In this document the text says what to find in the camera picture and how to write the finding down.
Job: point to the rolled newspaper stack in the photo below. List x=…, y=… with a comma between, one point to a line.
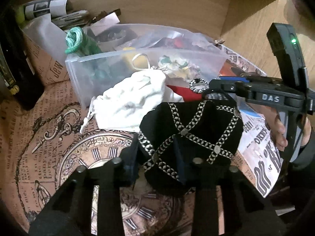
x=59, y=12

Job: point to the dark wine bottle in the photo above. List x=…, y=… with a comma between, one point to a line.
x=19, y=76

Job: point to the clear plastic storage bin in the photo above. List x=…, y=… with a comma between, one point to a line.
x=181, y=54

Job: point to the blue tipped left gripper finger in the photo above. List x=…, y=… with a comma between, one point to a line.
x=238, y=79

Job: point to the yellow sponge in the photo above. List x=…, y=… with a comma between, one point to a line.
x=134, y=59

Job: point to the red velvet gold pouch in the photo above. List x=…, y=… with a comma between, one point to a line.
x=187, y=94

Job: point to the black pouch silver pattern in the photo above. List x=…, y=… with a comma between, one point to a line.
x=189, y=144

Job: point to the person's right hand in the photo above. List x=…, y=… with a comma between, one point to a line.
x=278, y=129

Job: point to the green striped knit cloth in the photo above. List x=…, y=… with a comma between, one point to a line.
x=80, y=45

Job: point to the vintage newspaper print mat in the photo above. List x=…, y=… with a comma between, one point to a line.
x=58, y=181

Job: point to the white drawstring pouch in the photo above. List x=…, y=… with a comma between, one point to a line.
x=123, y=106

